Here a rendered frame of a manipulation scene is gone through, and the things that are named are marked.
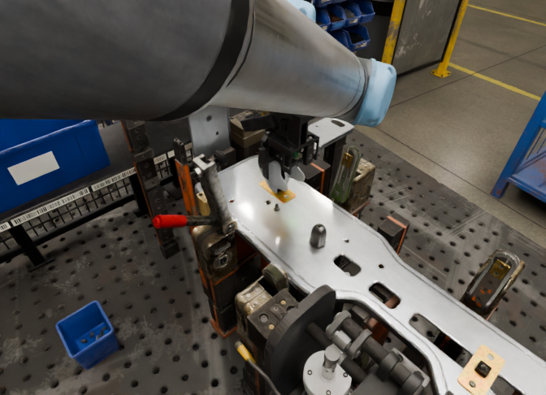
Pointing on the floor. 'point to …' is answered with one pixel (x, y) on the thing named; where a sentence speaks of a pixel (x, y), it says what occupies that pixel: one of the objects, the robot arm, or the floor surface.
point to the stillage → (529, 172)
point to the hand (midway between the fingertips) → (277, 184)
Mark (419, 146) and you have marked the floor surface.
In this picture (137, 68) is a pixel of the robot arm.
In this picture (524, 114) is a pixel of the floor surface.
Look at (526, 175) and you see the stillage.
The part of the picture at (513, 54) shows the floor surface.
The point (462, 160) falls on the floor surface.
